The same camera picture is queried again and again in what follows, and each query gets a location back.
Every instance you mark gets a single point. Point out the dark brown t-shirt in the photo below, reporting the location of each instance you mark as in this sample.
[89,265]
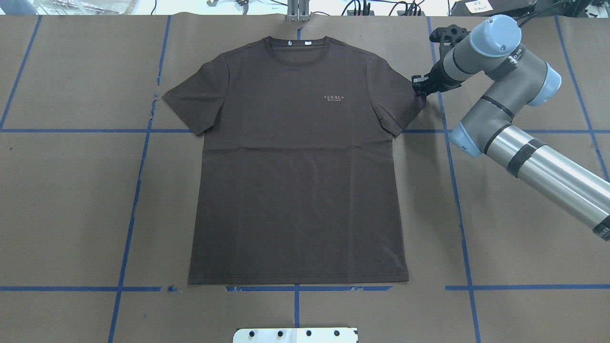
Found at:
[298,178]

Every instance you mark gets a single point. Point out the brown paper table cover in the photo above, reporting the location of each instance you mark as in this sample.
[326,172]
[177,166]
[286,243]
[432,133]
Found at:
[99,187]

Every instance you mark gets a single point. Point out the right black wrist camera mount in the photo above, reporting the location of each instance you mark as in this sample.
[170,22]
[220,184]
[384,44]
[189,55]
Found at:
[447,38]

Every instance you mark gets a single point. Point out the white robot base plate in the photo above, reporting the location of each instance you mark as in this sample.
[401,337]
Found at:
[297,335]

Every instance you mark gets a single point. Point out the aluminium profile post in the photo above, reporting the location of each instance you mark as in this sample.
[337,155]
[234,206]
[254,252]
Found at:
[298,10]

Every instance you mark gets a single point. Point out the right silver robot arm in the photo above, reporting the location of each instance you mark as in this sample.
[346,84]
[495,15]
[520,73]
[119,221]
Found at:
[519,79]

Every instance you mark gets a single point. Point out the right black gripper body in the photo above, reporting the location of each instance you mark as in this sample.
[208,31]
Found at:
[437,79]

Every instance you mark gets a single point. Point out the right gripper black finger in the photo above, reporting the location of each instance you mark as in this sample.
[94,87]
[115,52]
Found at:
[419,84]

